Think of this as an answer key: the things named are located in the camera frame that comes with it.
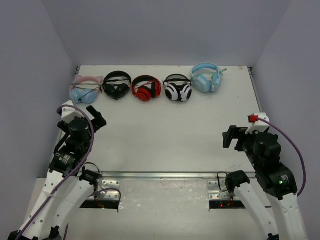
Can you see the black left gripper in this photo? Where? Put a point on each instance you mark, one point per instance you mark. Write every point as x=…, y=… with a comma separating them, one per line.
x=97, y=119

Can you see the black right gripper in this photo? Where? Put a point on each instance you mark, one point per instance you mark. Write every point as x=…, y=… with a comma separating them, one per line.
x=235, y=132

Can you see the light blue over-ear headphones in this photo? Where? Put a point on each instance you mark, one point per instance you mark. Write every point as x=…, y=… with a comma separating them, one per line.
x=207, y=77

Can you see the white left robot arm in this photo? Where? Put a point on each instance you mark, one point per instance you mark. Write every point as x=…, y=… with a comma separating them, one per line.
x=68, y=183

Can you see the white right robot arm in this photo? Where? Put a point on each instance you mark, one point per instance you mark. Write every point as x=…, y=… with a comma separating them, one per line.
x=276, y=180

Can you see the pink blue cat-ear headphones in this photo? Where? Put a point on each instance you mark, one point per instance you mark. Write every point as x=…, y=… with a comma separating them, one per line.
x=85, y=89

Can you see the red black headphones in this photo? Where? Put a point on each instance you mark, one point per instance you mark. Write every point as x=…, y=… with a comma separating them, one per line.
x=146, y=87

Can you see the white black headphones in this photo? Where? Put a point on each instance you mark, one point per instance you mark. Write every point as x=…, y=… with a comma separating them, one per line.
x=177, y=87

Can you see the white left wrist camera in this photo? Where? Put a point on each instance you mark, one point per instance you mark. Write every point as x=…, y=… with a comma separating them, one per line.
x=68, y=114

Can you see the red white right wrist camera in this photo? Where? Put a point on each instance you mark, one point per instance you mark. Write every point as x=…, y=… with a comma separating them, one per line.
x=259, y=122

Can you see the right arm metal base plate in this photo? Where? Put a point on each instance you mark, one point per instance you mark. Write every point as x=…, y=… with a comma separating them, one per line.
x=220, y=199

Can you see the aluminium table edge rail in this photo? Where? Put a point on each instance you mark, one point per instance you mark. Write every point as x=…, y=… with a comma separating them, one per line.
x=162, y=175

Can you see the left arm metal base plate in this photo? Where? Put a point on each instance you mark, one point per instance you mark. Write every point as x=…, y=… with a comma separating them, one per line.
x=108, y=196

